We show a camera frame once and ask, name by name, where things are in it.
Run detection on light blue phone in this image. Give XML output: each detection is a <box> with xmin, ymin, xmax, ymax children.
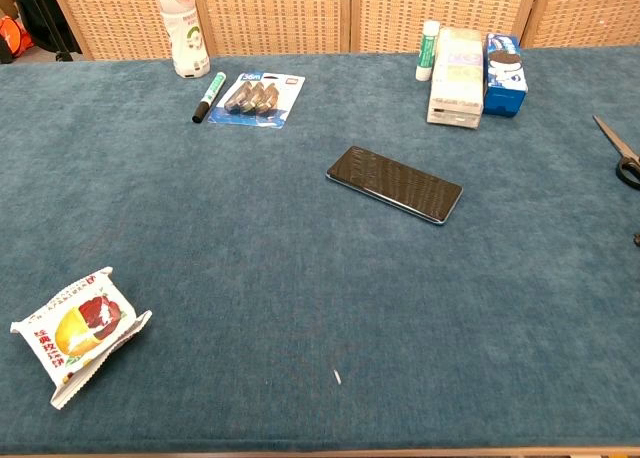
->
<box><xmin>325</xmin><ymin>145</ymin><xmax>464</xmax><ymax>226</ymax></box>

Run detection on white rectangular box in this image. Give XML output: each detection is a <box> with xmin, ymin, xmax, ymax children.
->
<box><xmin>426</xmin><ymin>26</ymin><xmax>486</xmax><ymax>130</ymax></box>

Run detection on blue Oreo cookie box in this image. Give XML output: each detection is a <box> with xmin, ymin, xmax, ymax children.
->
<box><xmin>482</xmin><ymin>32</ymin><xmax>529</xmax><ymax>118</ymax></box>

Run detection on white green glue stick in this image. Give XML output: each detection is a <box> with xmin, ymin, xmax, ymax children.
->
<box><xmin>414</xmin><ymin>20</ymin><xmax>441</xmax><ymax>82</ymax></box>

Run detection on blue table mat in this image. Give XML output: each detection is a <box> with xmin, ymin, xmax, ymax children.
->
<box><xmin>0</xmin><ymin>45</ymin><xmax>640</xmax><ymax>454</ymax></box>

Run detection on blue tape blister pack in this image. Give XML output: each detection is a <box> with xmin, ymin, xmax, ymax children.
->
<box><xmin>207</xmin><ymin>72</ymin><xmax>306</xmax><ymax>130</ymax></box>

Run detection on wooden rattan folding screen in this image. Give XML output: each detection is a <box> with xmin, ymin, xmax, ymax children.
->
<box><xmin>45</xmin><ymin>0</ymin><xmax>640</xmax><ymax>62</ymax></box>

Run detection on green white marker pen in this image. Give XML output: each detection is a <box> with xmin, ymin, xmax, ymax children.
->
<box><xmin>191</xmin><ymin>72</ymin><xmax>227</xmax><ymax>125</ymax></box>

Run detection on white plastic drink bottle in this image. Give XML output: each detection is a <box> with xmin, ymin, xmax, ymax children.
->
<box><xmin>149</xmin><ymin>0</ymin><xmax>210</xmax><ymax>79</ymax></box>

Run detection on white fruit snack packet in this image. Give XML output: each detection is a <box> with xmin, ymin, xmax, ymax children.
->
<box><xmin>9</xmin><ymin>266</ymin><xmax>153</xmax><ymax>411</ymax></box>

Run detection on black tripod stand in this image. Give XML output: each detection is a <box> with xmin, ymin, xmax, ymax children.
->
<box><xmin>29</xmin><ymin>0</ymin><xmax>76</xmax><ymax>62</ymax></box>

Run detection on orange object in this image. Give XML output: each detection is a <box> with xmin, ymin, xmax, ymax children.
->
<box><xmin>0</xmin><ymin>16</ymin><xmax>35</xmax><ymax>64</ymax></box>

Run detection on black handled scissors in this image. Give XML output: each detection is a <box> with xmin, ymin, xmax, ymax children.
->
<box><xmin>592</xmin><ymin>114</ymin><xmax>640</xmax><ymax>190</ymax></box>

